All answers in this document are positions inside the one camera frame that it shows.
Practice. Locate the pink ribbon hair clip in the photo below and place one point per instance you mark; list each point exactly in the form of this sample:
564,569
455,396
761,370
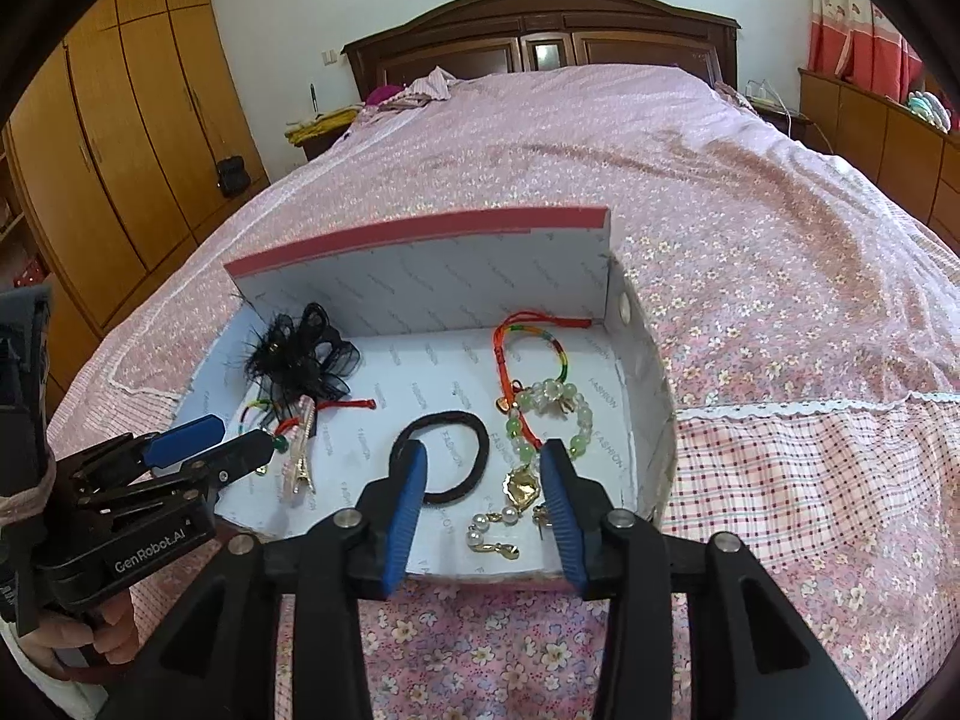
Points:
300,465

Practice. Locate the green bead earring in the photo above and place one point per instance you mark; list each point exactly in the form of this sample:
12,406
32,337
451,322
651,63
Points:
279,444

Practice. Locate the dark wooden headboard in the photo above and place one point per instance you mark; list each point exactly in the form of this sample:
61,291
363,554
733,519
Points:
465,37

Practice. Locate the gold heart brooch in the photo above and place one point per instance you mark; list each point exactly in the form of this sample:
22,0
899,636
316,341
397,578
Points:
525,487

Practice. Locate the person's left hand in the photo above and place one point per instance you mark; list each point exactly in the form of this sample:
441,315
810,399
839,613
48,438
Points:
112,626

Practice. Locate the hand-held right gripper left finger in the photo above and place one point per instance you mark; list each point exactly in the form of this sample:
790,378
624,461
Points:
405,525

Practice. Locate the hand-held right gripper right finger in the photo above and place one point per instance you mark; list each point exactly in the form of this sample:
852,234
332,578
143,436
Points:
562,525

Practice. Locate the red patterned curtain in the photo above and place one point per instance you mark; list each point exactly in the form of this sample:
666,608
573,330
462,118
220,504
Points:
855,30

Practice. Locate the magenta pillow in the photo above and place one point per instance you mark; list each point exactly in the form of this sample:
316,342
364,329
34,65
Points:
381,94

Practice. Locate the yellow cloth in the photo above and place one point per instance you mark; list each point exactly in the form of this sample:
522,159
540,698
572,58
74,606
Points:
322,124

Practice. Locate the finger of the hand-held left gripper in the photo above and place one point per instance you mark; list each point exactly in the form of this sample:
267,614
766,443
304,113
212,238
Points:
184,436
236,457

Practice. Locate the pink cardboard box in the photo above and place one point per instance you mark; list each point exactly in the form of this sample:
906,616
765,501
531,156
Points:
450,300

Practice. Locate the pink floral bedspread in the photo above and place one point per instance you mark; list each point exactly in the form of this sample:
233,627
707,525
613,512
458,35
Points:
637,202

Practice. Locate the black bag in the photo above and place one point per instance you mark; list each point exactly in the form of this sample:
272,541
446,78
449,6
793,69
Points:
231,174

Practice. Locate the pastel plush item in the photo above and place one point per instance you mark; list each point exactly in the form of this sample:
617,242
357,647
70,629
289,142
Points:
928,109

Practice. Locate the wooden dresser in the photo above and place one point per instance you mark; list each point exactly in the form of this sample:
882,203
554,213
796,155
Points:
885,142

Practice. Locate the pink garment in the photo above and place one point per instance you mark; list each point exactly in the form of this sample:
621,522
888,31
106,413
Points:
427,86

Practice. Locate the wooden wardrobe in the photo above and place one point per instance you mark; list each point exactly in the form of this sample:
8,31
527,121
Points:
127,142

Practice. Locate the black feather hair bow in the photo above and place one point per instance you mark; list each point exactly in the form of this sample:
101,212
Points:
300,356

